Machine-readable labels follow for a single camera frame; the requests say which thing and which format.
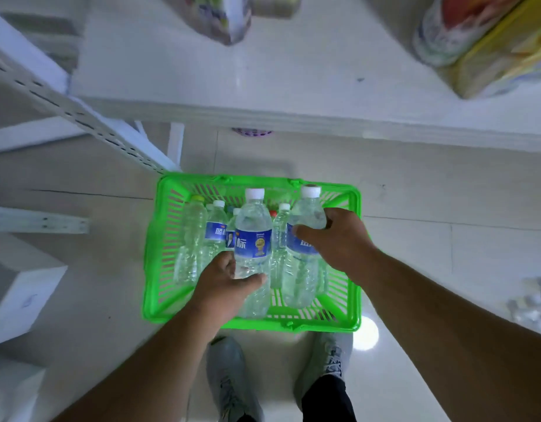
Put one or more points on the person's left hand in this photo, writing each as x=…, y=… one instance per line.
x=217, y=290

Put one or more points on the person's right hand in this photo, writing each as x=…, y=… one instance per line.
x=345, y=246

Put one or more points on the person's left thumb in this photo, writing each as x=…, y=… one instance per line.
x=254, y=283

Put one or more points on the person's right thumb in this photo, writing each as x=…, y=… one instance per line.
x=309, y=235

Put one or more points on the blue label water bottle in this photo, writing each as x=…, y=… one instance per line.
x=303, y=276
x=252, y=232

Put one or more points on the person's right forearm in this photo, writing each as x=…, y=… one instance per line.
x=450, y=347

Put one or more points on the person's left forearm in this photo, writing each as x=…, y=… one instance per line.
x=151, y=373

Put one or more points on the group of clear plastic bottles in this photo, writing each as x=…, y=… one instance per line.
x=213, y=235

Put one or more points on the green plastic shopping basket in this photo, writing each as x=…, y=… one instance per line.
x=165, y=276

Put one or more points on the grey left shoe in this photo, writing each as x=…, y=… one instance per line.
x=231, y=373

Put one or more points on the grey shoe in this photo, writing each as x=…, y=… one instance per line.
x=325, y=360
x=231, y=373

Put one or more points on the grey right shoe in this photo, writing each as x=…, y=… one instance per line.
x=325, y=360

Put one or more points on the purple plastic item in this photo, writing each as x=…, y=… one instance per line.
x=252, y=132

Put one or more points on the black trousers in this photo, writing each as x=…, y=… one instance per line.
x=327, y=399

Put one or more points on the beige packet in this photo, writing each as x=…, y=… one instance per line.
x=277, y=5

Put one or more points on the large white box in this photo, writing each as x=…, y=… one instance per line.
x=20, y=285

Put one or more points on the wrapped pack of bottles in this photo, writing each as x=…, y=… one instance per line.
x=534, y=307

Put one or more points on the colourful printed packet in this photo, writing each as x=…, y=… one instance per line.
x=220, y=15

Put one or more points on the white perforated shelf upright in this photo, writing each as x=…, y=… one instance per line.
x=77, y=112

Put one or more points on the white and red packet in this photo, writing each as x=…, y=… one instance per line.
x=455, y=26

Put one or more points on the yellow printed package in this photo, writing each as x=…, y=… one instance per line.
x=503, y=57

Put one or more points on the small white box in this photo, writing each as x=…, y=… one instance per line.
x=13, y=391

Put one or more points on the white low shelf board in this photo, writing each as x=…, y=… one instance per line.
x=28, y=135

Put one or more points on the white shelf support bracket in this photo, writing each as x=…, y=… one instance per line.
x=175, y=142

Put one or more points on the white shelf base rail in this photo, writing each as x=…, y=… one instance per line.
x=37, y=220

